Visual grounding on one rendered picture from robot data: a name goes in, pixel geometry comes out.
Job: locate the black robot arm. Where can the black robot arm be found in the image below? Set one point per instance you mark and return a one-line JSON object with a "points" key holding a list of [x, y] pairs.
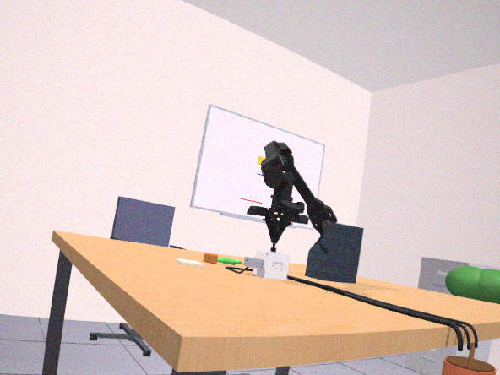
{"points": [[279, 158]]}

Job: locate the green rectangular block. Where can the green rectangular block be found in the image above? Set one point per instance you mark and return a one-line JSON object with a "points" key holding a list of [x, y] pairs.
{"points": [[228, 261]]}

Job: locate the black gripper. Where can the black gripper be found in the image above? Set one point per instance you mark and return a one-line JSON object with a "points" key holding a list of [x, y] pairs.
{"points": [[276, 227]]}

